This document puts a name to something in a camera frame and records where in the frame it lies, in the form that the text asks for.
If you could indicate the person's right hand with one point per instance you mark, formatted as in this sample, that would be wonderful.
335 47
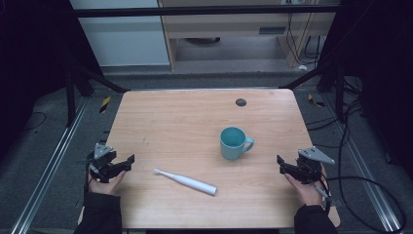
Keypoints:
307 191

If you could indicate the black metal stand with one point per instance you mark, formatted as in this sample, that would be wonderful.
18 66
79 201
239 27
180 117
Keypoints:
69 97
339 94

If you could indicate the person's left hand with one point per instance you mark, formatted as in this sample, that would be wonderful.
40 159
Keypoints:
107 186

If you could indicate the dark round table grommet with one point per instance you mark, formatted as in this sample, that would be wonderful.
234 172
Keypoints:
241 102

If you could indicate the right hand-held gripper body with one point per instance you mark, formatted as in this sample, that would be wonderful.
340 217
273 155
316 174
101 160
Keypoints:
310 164

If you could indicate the black curtain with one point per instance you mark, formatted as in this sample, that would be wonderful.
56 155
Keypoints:
32 58
383 65

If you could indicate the aluminium floor rail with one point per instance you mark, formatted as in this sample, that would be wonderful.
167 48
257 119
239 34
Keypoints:
52 162
363 169

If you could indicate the black horizontal frame bar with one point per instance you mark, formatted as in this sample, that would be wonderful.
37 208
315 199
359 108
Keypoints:
195 11

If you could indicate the light wooden desk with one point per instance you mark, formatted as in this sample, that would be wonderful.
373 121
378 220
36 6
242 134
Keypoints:
227 24

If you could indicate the yellow black tape piece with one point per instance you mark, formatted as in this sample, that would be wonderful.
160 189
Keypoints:
314 101
105 104

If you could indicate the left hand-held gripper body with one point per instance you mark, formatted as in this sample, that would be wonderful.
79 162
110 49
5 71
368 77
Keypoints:
103 158

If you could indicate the white electric toothbrush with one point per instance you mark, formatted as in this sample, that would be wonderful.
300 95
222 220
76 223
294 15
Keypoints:
191 182

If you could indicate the small white floor object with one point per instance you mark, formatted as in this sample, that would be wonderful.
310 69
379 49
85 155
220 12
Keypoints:
302 67

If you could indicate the white cabinet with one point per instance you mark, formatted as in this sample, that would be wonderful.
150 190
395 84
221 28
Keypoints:
123 42

